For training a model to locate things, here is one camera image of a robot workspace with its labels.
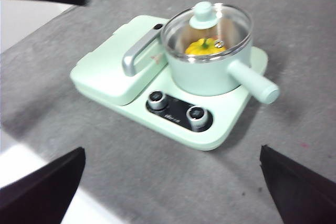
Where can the glass lid with green knob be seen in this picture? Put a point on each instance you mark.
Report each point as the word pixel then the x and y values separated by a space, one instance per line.
pixel 202 16

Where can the silver control knob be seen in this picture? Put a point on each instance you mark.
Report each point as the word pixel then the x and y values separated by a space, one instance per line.
pixel 157 100
pixel 197 116

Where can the yellow toy pumpkin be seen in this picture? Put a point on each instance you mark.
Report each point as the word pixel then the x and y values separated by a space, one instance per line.
pixel 197 48

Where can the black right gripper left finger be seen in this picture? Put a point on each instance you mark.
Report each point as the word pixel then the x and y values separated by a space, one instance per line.
pixel 44 195

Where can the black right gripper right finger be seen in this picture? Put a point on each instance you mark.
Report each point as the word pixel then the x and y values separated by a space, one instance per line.
pixel 302 192

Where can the mint green breakfast machine base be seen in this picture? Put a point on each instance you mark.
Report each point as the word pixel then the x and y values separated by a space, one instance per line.
pixel 231 119

